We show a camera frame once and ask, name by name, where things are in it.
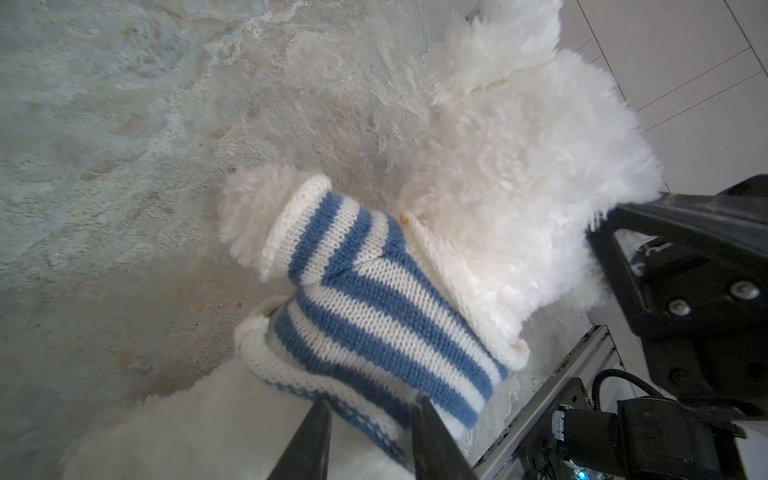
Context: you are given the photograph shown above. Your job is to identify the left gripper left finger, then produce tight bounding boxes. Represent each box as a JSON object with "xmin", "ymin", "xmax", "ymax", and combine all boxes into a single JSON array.
[{"xmin": 267, "ymin": 397, "xmax": 332, "ymax": 480}]

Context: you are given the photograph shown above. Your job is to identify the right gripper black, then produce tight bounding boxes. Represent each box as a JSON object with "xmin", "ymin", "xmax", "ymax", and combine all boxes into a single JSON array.
[{"xmin": 588, "ymin": 175, "xmax": 767, "ymax": 418}]

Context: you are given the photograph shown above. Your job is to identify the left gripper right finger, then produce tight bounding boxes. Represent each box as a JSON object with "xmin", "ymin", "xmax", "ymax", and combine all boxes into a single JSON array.
[{"xmin": 411, "ymin": 396, "xmax": 478, "ymax": 480}]

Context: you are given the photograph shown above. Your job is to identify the blue white striped sweater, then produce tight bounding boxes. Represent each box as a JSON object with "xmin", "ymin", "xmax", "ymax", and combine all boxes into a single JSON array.
[{"xmin": 219, "ymin": 165, "xmax": 529, "ymax": 467}]

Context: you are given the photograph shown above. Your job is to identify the white teddy bear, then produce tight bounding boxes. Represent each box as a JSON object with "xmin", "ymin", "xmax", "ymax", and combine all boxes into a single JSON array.
[{"xmin": 62, "ymin": 1, "xmax": 664, "ymax": 479}]

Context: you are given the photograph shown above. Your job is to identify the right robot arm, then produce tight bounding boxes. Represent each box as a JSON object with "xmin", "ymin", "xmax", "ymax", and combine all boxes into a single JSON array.
[{"xmin": 552, "ymin": 175, "xmax": 767, "ymax": 479}]

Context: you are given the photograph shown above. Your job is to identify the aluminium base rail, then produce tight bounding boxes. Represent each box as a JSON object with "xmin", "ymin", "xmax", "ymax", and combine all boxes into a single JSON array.
[{"xmin": 474, "ymin": 326, "xmax": 621, "ymax": 479}]

